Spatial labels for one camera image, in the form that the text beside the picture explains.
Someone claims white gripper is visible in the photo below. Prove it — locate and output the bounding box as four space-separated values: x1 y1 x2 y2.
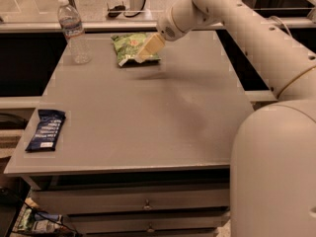
135 0 211 63

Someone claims green jalapeno chip bag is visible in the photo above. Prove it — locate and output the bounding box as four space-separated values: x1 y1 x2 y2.
111 33 149 67

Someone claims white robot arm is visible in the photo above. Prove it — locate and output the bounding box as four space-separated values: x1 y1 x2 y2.
136 0 316 237

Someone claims blue rxbar blueberry bar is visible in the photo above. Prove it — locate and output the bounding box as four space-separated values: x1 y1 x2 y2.
26 109 66 152

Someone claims clear plastic water bottle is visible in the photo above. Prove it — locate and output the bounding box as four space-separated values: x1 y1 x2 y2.
57 0 92 64

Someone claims upper drawer knob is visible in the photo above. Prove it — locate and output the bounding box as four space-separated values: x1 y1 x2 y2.
142 199 152 210

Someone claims drawer knob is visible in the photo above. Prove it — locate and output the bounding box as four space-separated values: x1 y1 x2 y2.
146 223 155 233
142 199 152 210

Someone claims lower drawer knob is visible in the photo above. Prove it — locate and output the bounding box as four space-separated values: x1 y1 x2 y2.
146 223 155 233

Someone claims upper grey drawer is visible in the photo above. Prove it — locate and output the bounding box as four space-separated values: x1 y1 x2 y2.
31 184 229 215

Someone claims grey drawer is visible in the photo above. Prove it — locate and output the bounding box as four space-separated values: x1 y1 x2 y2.
31 184 229 215
69 210 229 234

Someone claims lower grey drawer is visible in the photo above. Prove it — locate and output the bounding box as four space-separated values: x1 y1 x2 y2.
69 210 229 234

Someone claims clutter under table left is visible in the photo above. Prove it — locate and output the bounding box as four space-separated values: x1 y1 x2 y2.
12 199 80 237

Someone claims black cable on floor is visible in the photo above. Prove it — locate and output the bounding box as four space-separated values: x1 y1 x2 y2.
106 0 148 19

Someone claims metal railing with post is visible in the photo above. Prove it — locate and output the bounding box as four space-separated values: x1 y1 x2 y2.
0 0 316 35

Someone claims white cable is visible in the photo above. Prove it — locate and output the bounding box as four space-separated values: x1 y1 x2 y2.
268 15 316 100

